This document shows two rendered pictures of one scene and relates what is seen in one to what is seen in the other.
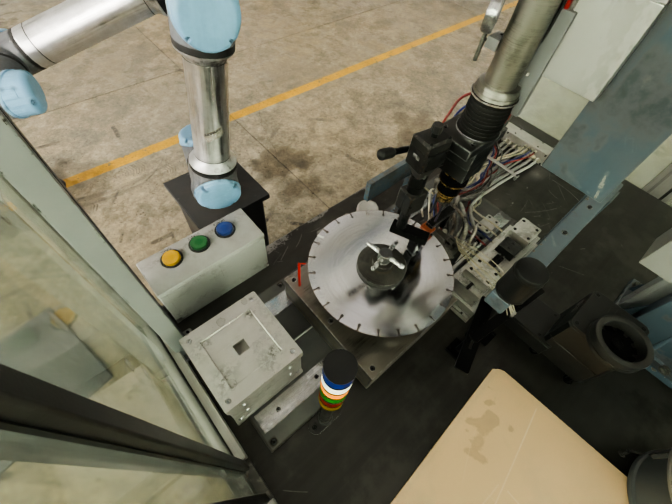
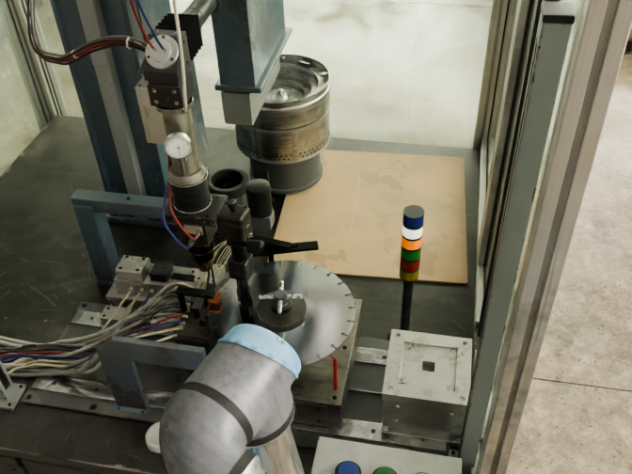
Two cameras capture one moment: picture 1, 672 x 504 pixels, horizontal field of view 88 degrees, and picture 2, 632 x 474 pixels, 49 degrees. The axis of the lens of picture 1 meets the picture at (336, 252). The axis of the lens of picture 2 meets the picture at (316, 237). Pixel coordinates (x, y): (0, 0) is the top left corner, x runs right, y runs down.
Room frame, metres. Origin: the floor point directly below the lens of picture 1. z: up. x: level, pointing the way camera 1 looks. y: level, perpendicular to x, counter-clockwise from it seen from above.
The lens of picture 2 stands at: (0.88, 0.86, 2.10)
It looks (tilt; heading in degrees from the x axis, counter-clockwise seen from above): 41 degrees down; 240
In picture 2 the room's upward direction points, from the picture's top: 3 degrees counter-clockwise
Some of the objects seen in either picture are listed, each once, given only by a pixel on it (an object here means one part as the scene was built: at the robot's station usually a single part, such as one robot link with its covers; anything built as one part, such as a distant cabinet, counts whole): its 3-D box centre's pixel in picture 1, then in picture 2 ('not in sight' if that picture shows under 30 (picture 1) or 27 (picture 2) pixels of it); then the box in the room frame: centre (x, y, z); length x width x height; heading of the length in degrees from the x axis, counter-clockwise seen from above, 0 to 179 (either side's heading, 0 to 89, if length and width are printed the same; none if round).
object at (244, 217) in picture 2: (421, 171); (237, 240); (0.49, -0.13, 1.17); 0.06 x 0.05 x 0.20; 128
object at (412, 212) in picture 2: (339, 369); (413, 216); (0.13, -0.03, 1.14); 0.05 x 0.04 x 0.03; 47
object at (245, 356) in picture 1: (246, 357); (426, 387); (0.22, 0.17, 0.82); 0.18 x 0.18 x 0.15; 47
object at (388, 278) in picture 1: (382, 263); (281, 307); (0.42, -0.11, 0.96); 0.11 x 0.11 x 0.03
